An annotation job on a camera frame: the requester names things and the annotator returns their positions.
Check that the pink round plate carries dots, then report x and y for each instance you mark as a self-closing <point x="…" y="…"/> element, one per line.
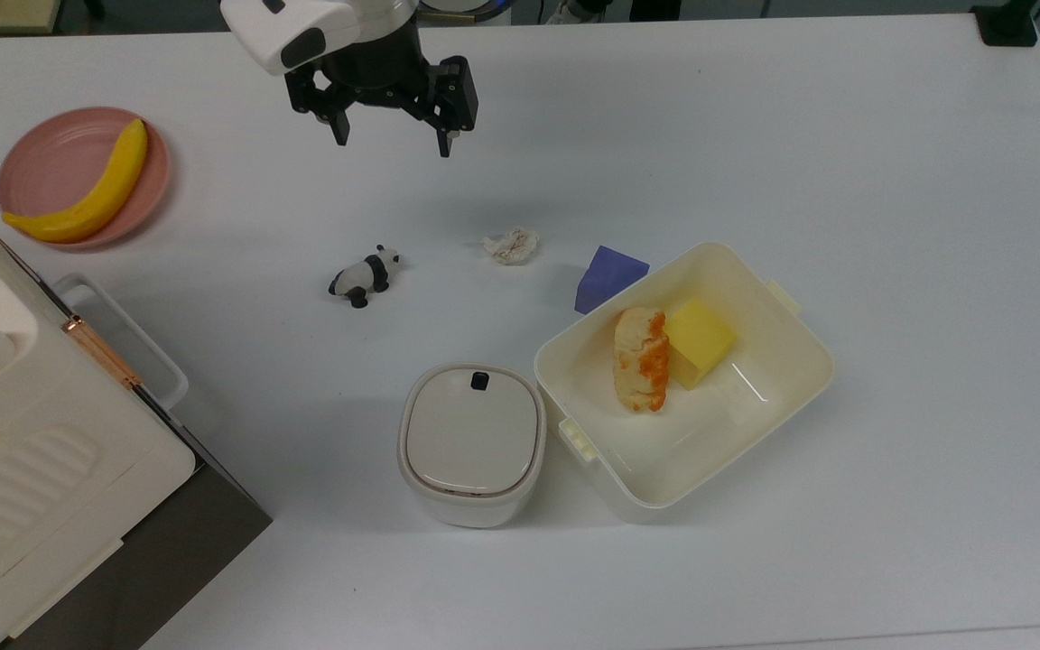
<point x="83" y="177"/>

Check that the white desktop trash can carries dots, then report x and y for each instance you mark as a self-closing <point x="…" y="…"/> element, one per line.
<point x="471" y="442"/>

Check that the toy panda figurine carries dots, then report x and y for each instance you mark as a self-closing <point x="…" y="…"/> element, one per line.
<point x="365" y="274"/>

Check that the yellow sponge block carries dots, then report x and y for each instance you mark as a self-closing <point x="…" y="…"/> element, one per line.
<point x="699" y="341"/>

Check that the toy bread with orange topping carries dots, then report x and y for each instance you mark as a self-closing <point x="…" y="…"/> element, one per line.
<point x="641" y="359"/>

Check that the white microwave oven appliance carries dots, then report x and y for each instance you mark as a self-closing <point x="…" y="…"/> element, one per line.
<point x="41" y="451"/>

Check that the cream plastic storage box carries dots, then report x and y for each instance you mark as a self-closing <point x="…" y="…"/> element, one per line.
<point x="691" y="397"/>

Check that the purple block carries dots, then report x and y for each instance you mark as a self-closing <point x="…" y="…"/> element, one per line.
<point x="606" y="278"/>

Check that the black clamp base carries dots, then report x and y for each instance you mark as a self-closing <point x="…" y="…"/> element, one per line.
<point x="1007" y="22"/>

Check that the crumpled white paper ball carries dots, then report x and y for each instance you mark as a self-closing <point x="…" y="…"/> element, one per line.
<point x="511" y="245"/>

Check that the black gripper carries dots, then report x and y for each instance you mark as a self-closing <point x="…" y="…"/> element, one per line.
<point x="382" y="70"/>

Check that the clear plastic tray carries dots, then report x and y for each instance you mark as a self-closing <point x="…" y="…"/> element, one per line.
<point x="127" y="338"/>

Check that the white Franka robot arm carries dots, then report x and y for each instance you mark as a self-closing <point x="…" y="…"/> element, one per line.
<point x="299" y="27"/>

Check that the yellow toy banana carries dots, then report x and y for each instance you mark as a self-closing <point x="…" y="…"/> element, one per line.
<point x="97" y="195"/>

